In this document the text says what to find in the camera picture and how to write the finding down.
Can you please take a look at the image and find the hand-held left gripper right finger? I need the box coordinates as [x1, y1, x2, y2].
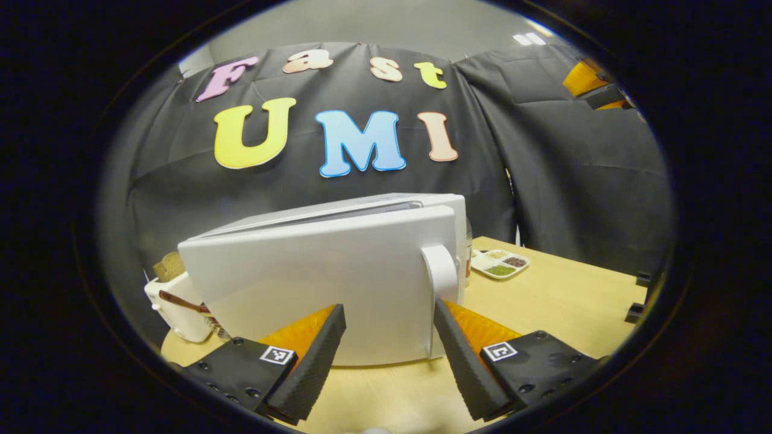
[433, 298, 607, 423]

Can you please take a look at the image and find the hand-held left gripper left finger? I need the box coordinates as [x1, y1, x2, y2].
[181, 303, 347, 426]

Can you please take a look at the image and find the white microwave oven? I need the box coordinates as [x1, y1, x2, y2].
[178, 193, 468, 367]

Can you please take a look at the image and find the black backdrop cloth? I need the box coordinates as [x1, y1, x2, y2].
[100, 42, 673, 338]

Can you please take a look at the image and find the white divided dish of beans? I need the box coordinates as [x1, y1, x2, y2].
[470, 248, 531, 280]

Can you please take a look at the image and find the clear bottle with red label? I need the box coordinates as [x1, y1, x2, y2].
[463, 218, 473, 288]

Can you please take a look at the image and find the white toaster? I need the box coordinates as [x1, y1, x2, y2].
[145, 271, 213, 344]

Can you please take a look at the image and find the brown bread slice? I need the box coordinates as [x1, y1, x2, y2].
[153, 251, 186, 283]

